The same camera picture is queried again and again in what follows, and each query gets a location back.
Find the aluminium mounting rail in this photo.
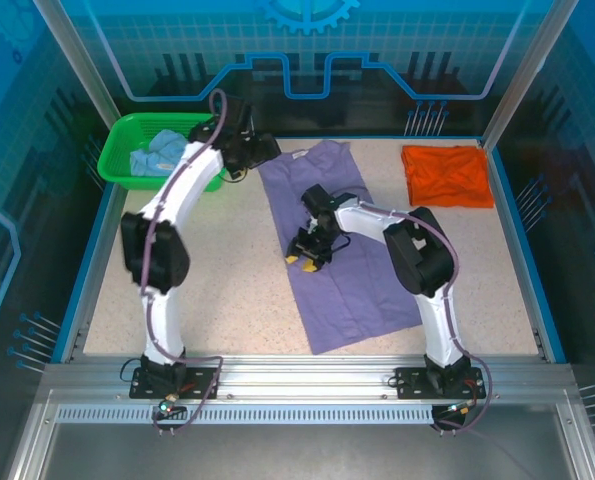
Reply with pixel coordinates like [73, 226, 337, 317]
[41, 355, 578, 401]

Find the green plastic basket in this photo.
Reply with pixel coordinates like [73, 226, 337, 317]
[96, 112, 228, 193]

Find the blue edged side rail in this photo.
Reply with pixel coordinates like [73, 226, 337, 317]
[59, 139, 143, 364]

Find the slotted grey cable duct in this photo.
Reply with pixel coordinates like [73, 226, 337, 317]
[55, 405, 436, 426]

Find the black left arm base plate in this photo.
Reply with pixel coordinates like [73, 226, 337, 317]
[129, 367, 222, 401]

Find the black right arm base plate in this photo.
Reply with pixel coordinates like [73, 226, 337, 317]
[393, 367, 487, 401]

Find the aluminium frame post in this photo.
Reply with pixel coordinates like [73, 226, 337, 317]
[31, 0, 144, 154]
[478, 0, 581, 151]

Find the light blue t-shirt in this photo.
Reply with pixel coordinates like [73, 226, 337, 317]
[129, 128, 191, 179]

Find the purple t-shirt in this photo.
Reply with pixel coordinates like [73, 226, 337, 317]
[257, 139, 426, 356]

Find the orange folded t-shirt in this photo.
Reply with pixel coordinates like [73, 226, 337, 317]
[400, 144, 496, 209]

